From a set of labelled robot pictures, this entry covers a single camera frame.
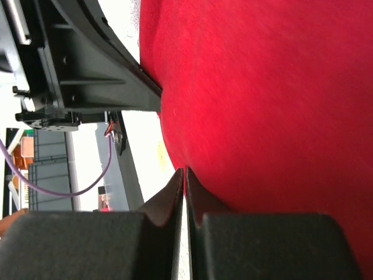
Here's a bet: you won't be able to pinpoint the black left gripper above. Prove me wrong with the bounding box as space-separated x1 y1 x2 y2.
1 1 162 132

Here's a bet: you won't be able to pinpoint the red t shirt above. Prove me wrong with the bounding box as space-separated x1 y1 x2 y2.
140 1 372 279

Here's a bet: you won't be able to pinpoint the grey stacked storage crates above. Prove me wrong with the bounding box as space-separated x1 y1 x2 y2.
28 130 74 211

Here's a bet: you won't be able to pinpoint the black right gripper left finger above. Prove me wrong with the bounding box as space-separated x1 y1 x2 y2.
1 169 184 279

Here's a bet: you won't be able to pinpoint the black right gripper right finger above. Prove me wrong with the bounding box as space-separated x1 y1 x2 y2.
185 169 363 279

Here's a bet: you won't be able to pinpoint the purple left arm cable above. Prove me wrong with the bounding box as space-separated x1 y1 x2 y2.
0 135 113 199

